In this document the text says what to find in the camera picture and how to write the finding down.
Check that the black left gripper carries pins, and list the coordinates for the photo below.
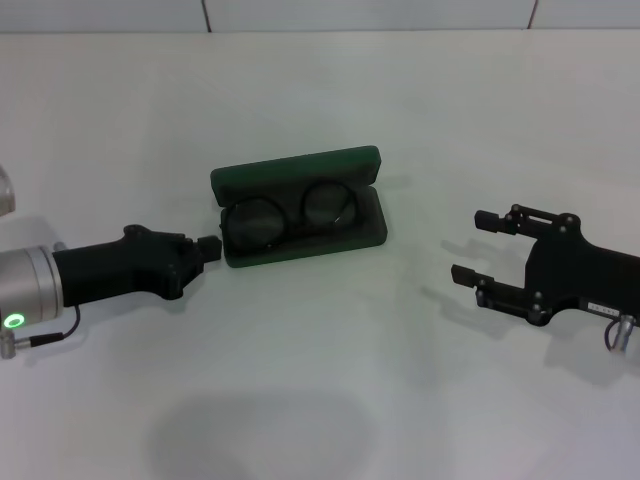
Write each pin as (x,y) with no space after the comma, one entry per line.
(125,265)

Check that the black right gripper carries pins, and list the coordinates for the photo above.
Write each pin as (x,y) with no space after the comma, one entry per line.
(585,280)

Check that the black glasses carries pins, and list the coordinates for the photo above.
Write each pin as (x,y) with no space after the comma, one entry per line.
(250,222)

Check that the green glasses case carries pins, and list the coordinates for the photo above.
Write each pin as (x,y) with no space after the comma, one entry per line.
(300,165)

